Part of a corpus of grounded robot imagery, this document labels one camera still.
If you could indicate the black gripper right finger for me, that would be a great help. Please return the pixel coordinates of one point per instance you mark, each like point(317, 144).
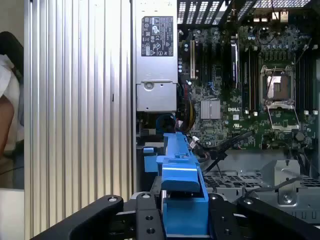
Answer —
point(225, 222)

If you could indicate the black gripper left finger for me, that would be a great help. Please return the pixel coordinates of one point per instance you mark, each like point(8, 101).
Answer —
point(147, 220)

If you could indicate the hard disk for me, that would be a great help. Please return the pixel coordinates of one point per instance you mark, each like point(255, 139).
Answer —
point(182, 175)

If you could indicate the perforated metal disk bay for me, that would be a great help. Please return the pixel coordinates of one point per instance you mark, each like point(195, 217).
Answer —
point(240, 160)

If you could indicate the black RAM slot bank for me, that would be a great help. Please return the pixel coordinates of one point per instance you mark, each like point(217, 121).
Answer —
point(303, 85)
point(250, 80)

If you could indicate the white expansion slot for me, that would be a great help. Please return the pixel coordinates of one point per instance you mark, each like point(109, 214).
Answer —
point(192, 60)

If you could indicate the green motherboard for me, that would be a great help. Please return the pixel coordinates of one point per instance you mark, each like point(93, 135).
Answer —
point(220, 130)

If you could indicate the metal socket cover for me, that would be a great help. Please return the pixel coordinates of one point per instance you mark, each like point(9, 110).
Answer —
point(285, 127)

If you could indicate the silver chipset heatsink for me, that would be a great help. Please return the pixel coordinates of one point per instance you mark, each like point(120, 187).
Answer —
point(210, 109)

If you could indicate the CPU socket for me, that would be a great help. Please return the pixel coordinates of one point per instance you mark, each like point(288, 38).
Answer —
point(277, 85)

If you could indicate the silver power supply unit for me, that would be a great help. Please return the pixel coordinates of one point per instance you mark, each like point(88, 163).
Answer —
point(155, 67)

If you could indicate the person's white shirt trunk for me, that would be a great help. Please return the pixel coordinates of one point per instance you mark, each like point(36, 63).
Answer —
point(10, 85)

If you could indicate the black PC case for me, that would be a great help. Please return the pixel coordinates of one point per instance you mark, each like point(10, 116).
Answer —
point(225, 10)

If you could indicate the silver metal bracket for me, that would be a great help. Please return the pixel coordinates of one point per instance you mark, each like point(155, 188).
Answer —
point(282, 175)

